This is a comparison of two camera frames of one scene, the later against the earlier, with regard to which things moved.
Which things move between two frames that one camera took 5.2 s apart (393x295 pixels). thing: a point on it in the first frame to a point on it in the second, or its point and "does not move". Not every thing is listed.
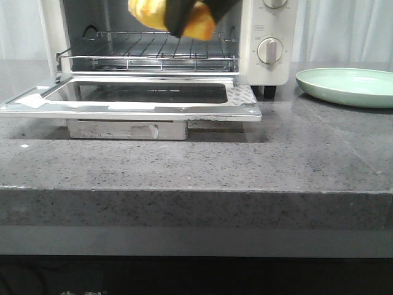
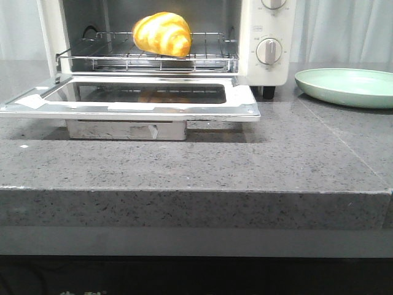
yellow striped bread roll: [151, 13] to [164, 33]
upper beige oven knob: [274, 4] does not move
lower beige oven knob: [269, 50] does not move
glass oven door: [135, 106] does not move
